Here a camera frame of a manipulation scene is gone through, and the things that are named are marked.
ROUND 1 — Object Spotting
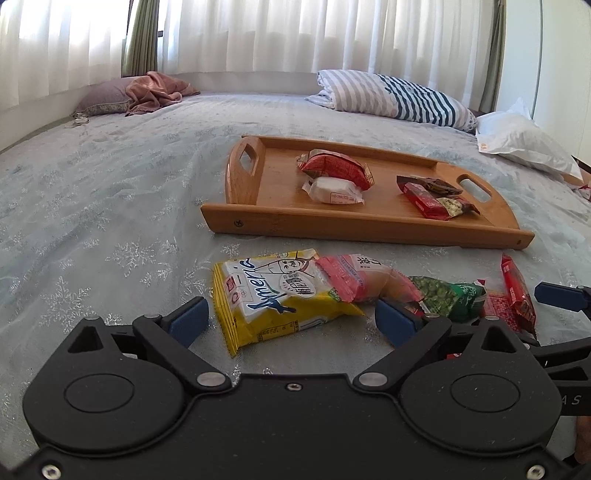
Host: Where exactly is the green pea snack bag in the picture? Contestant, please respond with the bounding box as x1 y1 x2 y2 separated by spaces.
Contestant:
410 276 487 323

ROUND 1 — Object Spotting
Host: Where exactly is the pink bread pack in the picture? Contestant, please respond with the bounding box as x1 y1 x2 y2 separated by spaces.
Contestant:
315 254 423 303

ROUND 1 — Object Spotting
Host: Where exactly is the yellow white cracker pack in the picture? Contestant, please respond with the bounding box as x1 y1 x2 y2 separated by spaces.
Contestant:
212 248 363 357

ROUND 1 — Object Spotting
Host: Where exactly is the long red chocolate bar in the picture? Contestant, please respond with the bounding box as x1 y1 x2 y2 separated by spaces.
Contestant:
399 182 452 221

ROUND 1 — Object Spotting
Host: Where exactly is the gold red candy bag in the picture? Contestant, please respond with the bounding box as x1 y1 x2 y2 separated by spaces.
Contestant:
436 195 480 218

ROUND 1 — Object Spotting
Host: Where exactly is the brown wafer pack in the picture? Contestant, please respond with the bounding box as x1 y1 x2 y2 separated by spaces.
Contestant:
397 175 463 196

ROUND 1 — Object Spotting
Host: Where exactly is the white mochi cake pack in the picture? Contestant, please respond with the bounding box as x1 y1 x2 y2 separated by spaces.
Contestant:
301 177 365 205

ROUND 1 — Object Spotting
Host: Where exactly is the red crinkled snack bag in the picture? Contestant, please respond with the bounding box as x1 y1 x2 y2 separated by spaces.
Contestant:
295 149 375 191

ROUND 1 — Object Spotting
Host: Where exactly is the red Biscoff biscuit pack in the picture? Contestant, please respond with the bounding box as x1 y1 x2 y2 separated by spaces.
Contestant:
476 279 522 333

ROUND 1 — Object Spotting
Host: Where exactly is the person's right hand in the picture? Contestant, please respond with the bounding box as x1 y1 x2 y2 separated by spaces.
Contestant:
575 416 591 464

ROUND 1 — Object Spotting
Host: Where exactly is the grey bedspread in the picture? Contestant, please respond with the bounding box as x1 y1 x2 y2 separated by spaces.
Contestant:
1 95 590 467

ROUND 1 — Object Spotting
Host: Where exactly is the wooden serving tray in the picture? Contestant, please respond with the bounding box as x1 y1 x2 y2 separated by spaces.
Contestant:
199 134 536 251

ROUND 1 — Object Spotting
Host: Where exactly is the white pillow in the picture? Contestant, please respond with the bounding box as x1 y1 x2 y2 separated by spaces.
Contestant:
476 97 583 185

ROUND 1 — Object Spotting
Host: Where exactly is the small trinket on bed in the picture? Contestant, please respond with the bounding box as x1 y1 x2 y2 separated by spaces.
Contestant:
69 115 89 128

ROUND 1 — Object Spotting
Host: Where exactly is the pink blanket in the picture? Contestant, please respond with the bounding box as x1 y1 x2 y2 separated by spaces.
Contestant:
125 71 199 115

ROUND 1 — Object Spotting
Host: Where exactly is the mauve pillow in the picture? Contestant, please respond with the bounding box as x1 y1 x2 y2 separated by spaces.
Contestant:
74 77 134 117

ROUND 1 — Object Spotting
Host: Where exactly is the striped pillow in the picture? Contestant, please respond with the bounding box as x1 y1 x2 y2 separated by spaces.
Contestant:
308 69 477 133

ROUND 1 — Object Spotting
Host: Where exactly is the green drape curtain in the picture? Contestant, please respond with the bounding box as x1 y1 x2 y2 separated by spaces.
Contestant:
121 0 159 77

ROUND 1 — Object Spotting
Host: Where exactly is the white sheer curtain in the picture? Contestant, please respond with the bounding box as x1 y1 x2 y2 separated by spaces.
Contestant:
1 1 497 109

